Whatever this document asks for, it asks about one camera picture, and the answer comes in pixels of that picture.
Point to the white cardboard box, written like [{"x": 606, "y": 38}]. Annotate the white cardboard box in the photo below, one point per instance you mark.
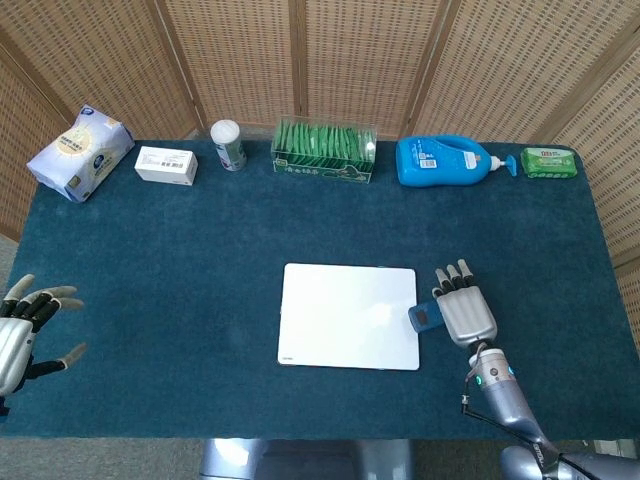
[{"x": 165, "y": 165}]

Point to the green can with white lid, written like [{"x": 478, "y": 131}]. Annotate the green can with white lid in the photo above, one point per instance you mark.
[{"x": 227, "y": 142}]

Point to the teal table mat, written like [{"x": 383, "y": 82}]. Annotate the teal table mat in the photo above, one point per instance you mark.
[{"x": 200, "y": 250}]

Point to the bamboo folding screen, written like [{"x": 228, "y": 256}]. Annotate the bamboo folding screen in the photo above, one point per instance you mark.
[{"x": 350, "y": 50}]

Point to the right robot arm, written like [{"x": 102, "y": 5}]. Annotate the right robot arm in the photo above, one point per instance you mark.
[{"x": 505, "y": 400}]

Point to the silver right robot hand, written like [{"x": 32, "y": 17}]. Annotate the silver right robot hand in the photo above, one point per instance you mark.
[{"x": 467, "y": 315}]

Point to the green wet wipes pack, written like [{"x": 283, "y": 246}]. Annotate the green wet wipes pack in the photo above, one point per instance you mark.
[{"x": 548, "y": 162}]

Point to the white whiteboard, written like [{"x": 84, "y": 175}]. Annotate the white whiteboard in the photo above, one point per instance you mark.
[{"x": 345, "y": 315}]

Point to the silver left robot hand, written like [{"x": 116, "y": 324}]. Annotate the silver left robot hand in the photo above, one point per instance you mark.
[{"x": 12, "y": 350}]

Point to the blue whiteboard eraser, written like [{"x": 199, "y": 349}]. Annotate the blue whiteboard eraser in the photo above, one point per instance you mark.
[{"x": 425, "y": 317}]

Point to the blue detergent pump bottle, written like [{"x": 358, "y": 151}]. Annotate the blue detergent pump bottle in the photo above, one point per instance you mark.
[{"x": 435, "y": 162}]

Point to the tissue paper pack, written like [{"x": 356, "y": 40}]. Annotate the tissue paper pack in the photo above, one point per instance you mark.
[{"x": 75, "y": 150}]

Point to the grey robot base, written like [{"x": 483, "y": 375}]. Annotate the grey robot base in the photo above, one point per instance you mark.
[{"x": 300, "y": 462}]

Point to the green tea bag box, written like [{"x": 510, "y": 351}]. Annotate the green tea bag box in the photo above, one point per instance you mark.
[{"x": 322, "y": 150}]

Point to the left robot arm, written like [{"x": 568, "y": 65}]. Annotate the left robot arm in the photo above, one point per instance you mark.
[{"x": 3, "y": 406}]

